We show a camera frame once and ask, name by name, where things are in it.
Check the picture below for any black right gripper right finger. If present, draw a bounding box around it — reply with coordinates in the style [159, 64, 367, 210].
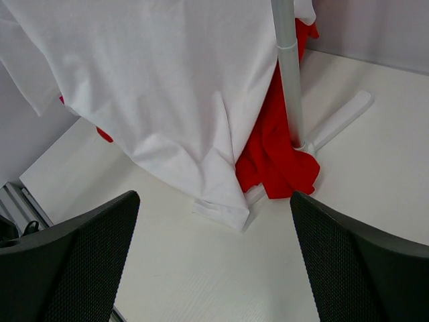
[290, 191, 428, 321]

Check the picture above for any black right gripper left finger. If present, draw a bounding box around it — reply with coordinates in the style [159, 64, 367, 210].
[1, 191, 140, 321]

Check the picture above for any red t shirt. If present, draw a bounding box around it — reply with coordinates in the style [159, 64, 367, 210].
[97, 14, 320, 207]

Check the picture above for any white t shirt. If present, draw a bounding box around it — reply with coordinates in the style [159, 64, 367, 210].
[1, 1, 320, 230]

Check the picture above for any silver clothes rack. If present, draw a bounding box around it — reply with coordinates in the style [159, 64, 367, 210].
[236, 1, 373, 206]

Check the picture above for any aluminium frame rail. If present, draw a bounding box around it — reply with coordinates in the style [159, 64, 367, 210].
[1, 182, 53, 235]

